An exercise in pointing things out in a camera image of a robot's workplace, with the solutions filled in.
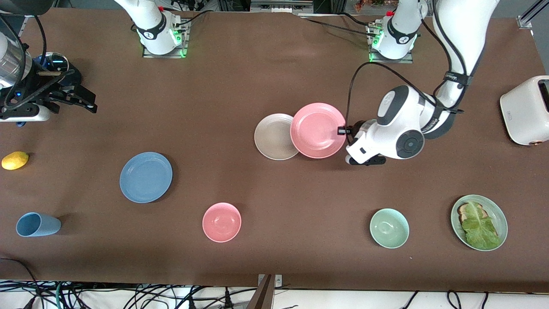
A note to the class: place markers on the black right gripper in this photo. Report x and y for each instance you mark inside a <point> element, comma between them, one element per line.
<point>48,91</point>

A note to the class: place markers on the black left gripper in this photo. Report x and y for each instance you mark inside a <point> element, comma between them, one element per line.
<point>355,127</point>

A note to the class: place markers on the pink plate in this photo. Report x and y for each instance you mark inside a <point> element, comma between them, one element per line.
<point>317,131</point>

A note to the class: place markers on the blue plate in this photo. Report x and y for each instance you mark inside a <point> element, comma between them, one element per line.
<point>146,177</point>

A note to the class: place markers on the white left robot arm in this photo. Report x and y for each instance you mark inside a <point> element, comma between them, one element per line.
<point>463,34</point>

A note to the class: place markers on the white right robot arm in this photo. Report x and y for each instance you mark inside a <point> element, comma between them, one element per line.
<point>152,25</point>

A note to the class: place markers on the dark blue saucepan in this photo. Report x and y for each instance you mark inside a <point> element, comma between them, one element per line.
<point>76,77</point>

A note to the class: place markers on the glass saucepan lid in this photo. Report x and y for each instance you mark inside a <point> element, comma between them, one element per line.
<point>55,61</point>

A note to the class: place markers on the beige plate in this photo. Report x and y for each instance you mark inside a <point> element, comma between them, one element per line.
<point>272,137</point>

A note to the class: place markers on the yellow lemon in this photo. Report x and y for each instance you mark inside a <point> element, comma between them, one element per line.
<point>15,161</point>

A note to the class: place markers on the mint green bowl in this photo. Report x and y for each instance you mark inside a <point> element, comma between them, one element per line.
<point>389,228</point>

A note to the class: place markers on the brown table cover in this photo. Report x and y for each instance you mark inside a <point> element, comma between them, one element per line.
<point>326,257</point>

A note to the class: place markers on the blue cup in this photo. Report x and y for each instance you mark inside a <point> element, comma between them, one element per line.
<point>38,225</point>

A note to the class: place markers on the grey metal box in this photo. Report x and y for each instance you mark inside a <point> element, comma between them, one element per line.
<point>281,5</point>

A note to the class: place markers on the toast slice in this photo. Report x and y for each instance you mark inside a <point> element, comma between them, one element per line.
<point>462,210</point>

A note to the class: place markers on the pink bowl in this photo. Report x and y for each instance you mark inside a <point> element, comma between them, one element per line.
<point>221,222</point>

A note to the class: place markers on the green lettuce leaf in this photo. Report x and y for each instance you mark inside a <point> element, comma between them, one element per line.
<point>480,231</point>

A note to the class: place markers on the mint green plate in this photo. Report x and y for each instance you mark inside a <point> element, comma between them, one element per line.
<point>497,214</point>

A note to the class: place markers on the white toaster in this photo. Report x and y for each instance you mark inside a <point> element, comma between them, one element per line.
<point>523,116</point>

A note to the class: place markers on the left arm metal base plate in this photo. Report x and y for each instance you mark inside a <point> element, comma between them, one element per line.
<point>392,61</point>

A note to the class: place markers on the aluminium frame rail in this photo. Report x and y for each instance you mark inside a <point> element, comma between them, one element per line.
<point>29,20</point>
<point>529,17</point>

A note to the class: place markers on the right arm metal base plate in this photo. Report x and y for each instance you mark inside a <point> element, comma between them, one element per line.
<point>165,55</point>

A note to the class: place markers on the small metal bracket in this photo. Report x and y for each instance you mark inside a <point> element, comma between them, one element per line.
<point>279,281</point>

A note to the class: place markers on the dark camera post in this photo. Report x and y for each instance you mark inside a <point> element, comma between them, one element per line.
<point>263,296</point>

